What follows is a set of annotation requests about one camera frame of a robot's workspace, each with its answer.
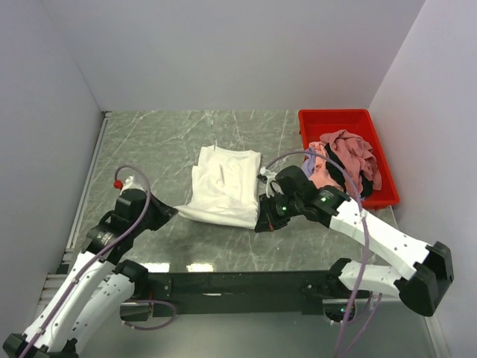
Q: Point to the white t shirt red print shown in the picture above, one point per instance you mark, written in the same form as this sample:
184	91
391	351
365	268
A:
224	188

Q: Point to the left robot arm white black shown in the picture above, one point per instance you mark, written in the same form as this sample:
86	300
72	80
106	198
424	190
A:
99	282

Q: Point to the lavender t shirt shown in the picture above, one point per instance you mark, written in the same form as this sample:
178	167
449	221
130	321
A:
308	165

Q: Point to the dusty pink t shirt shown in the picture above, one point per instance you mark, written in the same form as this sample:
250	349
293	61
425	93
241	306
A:
355	156

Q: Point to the black t shirt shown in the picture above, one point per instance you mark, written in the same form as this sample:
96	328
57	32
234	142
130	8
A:
338	177

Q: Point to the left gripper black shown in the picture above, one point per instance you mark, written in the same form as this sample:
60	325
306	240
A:
164	212

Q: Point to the red plastic bin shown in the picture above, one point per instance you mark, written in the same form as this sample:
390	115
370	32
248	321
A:
314	123

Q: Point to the light pink t shirt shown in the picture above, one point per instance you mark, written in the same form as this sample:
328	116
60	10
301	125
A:
320	175

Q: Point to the black base crossbar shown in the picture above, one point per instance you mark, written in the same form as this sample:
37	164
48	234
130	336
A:
243	292

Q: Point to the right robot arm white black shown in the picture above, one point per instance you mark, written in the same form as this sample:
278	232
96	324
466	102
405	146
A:
417	273

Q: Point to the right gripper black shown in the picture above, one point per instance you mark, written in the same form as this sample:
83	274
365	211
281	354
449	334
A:
267	221

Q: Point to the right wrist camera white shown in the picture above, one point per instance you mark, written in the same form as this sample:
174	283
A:
266	176

